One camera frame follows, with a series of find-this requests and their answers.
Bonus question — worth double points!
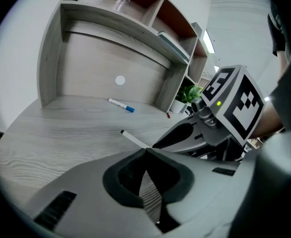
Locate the green potted plant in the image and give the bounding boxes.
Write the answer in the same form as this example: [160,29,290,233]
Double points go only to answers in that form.
[170,84,204,115]

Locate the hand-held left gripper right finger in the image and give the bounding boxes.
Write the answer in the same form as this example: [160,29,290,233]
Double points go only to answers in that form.
[146,148,245,238]

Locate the black-capped white marker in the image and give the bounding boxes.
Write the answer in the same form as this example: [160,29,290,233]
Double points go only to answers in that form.
[120,129,151,149]

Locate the long ceiling light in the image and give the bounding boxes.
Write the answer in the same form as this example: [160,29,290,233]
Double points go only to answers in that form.
[203,30,215,54]

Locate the blue-capped white marker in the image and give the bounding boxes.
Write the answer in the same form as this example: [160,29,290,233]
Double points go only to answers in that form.
[108,98,135,113]

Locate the grey wooden desk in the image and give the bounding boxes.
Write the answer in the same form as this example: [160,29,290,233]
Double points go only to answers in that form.
[0,94,200,200]

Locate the clear drinking glass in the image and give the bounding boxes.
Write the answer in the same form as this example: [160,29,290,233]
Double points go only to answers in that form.
[113,0,131,12]

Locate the blue notebook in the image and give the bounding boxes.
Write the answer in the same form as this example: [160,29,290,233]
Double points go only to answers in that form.
[157,31,191,62]

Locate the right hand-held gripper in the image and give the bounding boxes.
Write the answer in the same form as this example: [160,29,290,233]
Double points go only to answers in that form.
[152,64,265,161]

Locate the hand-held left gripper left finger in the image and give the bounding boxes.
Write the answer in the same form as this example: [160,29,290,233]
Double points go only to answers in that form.
[23,148,162,238]

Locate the grey wooden desk hutch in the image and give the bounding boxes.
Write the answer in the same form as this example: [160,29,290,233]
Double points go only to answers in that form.
[37,0,218,114]

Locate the person's right forearm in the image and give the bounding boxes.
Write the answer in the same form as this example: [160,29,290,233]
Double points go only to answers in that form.
[249,103,285,140]

